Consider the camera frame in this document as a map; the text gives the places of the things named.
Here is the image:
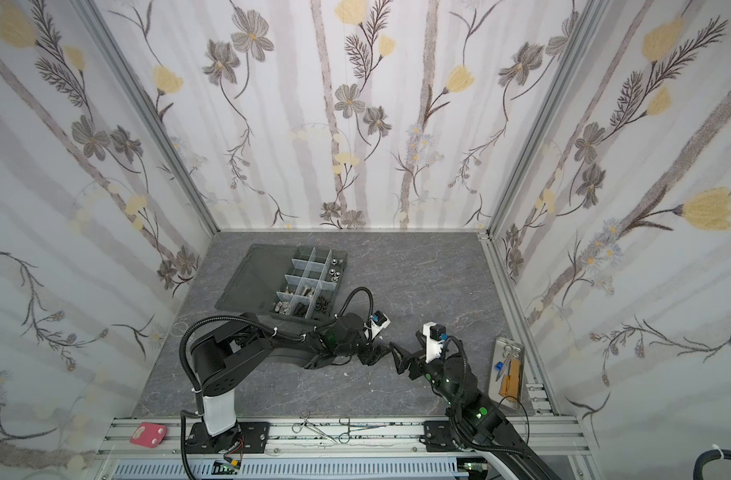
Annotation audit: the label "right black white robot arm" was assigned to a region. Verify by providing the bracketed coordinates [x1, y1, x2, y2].
[389, 336, 559, 479]

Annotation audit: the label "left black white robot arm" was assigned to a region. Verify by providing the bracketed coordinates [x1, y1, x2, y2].
[178, 286, 391, 442]

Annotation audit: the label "small metal tray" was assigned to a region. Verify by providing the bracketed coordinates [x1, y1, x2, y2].
[487, 336, 525, 410]

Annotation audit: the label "green compartment organizer box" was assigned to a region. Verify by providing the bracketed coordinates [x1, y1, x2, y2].
[216, 244, 348, 325]

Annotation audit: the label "pink rectangular device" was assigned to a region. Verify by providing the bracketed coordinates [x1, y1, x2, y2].
[130, 422, 168, 448]

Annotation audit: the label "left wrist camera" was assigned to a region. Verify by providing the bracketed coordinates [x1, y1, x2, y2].
[365, 310, 391, 341]

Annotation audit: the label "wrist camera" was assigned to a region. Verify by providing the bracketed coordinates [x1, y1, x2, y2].
[365, 310, 391, 341]
[421, 322, 447, 363]

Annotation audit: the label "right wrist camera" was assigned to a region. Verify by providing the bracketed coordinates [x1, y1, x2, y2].
[421, 322, 447, 363]

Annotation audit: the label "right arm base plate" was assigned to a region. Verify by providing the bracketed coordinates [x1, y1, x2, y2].
[419, 420, 461, 453]

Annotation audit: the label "surgical scissors on rail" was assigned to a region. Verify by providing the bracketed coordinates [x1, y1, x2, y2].
[291, 416, 391, 445]

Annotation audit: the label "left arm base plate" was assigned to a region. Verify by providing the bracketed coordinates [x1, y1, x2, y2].
[185, 421, 271, 454]

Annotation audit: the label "aluminium front rail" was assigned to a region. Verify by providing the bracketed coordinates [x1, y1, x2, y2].
[94, 417, 591, 458]

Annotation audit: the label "white vented cable duct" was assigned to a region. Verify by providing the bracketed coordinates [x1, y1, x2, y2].
[106, 457, 469, 479]

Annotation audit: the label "black corrugated cable bottom right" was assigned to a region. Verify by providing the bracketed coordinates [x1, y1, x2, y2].
[692, 448, 731, 480]

